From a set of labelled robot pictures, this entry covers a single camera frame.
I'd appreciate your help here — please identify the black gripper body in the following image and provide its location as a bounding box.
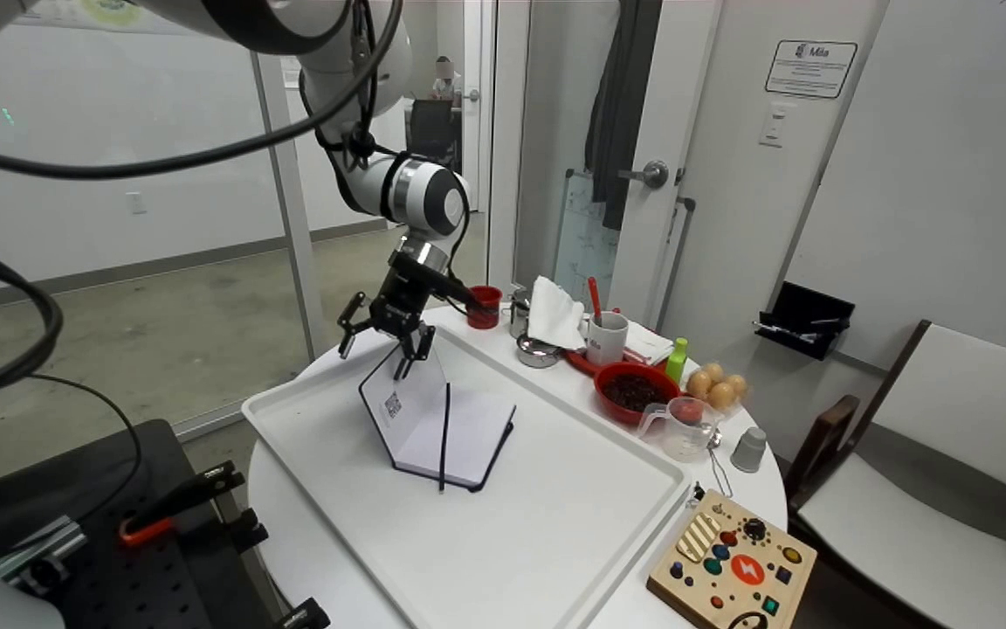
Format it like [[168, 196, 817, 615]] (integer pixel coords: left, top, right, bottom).
[[367, 257, 462, 339]]

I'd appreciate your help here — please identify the navy blue notebook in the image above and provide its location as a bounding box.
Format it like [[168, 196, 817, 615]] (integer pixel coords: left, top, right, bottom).
[[353, 342, 520, 496]]

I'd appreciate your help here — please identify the red mug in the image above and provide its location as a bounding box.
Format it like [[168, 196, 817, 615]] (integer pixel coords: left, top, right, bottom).
[[462, 283, 505, 333]]

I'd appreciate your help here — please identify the steel canister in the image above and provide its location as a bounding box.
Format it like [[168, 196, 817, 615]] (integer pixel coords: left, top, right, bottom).
[[505, 286, 534, 342]]

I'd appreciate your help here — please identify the small steel bowl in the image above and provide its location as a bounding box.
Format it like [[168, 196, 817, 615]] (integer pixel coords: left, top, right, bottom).
[[513, 337, 562, 369]]

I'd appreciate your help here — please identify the white cloth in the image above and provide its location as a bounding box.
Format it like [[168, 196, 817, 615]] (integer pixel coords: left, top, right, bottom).
[[522, 272, 588, 352]]

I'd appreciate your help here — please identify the red plate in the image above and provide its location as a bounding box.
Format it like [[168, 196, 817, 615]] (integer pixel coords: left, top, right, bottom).
[[558, 346, 649, 380]]

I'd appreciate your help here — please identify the black chair behind glass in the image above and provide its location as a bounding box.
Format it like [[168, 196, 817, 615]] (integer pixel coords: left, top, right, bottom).
[[408, 98, 464, 178]]

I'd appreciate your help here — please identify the small leaning whiteboard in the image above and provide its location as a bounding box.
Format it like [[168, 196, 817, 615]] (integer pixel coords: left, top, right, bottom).
[[553, 168, 620, 309]]

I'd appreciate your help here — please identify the white mug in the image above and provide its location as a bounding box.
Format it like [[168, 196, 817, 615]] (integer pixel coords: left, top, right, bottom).
[[578, 312, 633, 369]]

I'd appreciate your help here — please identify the seated person behind glass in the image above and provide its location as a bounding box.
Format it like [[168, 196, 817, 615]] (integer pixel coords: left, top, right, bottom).
[[430, 52, 466, 105]]

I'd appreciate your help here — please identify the red bowl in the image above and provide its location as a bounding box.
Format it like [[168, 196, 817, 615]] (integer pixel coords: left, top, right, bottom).
[[591, 359, 685, 429]]

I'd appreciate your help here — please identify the large white tray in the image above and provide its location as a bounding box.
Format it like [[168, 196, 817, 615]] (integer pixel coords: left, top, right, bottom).
[[236, 321, 693, 629]]

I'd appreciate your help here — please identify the white paper sheet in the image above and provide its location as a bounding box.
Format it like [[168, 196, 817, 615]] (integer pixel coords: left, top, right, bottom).
[[620, 321, 676, 366]]

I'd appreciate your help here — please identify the green squeeze bottle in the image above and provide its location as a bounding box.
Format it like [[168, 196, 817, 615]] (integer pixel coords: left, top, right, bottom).
[[662, 337, 692, 387]]

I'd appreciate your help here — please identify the clear plastic container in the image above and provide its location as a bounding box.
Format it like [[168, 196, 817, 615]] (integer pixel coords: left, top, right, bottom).
[[640, 395, 721, 465]]

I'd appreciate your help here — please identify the dark hanging jacket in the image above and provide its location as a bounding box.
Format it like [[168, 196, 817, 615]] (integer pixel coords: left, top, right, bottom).
[[582, 0, 666, 233]]

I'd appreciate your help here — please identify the thin metal utensil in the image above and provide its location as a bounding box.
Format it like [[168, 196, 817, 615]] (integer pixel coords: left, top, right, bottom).
[[697, 422, 739, 500]]

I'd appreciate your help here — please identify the white door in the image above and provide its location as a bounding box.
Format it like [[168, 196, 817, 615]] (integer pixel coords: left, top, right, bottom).
[[513, 0, 891, 342]]

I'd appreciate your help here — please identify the small grey cup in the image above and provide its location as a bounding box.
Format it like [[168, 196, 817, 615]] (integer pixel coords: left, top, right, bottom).
[[728, 422, 771, 475]]

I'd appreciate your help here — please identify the black breadboard table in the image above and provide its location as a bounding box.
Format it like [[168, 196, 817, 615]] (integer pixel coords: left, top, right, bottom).
[[0, 416, 298, 629]]

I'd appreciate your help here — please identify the wooden button board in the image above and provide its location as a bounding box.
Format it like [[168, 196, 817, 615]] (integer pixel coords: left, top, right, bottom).
[[642, 486, 819, 629]]

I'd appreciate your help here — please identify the aluminium extrusion bar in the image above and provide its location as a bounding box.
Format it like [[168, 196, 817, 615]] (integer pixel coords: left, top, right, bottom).
[[0, 519, 92, 592]]

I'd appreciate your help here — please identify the black floor tray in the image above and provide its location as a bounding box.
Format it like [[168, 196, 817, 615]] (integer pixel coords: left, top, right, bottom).
[[754, 277, 860, 359]]

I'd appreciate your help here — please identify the wooden chair white cushion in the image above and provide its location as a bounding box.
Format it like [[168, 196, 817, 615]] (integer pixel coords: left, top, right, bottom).
[[781, 317, 1006, 629]]

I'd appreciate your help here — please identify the white window frame post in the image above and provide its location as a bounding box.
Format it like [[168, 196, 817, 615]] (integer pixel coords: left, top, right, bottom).
[[252, 50, 329, 359]]

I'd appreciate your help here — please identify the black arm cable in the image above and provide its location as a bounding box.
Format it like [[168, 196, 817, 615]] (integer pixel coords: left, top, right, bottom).
[[0, 0, 408, 187]]

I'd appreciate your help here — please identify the silver door handle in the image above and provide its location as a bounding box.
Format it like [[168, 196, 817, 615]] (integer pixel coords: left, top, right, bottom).
[[618, 162, 671, 194]]

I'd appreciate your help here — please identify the orange handled clamp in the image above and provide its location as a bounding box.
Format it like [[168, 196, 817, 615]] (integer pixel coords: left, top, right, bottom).
[[114, 457, 249, 554]]

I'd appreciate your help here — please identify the thin black cable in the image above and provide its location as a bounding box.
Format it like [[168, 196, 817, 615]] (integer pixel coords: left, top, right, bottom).
[[0, 363, 146, 494]]

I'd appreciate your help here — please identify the thick black cable loop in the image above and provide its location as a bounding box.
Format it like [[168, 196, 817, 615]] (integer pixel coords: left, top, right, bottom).
[[0, 248, 67, 410]]

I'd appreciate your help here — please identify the small wall label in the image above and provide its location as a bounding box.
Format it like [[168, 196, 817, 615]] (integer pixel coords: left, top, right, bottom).
[[759, 100, 789, 155]]

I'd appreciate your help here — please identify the white wall sign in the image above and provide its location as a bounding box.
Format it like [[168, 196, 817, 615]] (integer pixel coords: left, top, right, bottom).
[[762, 35, 861, 100]]

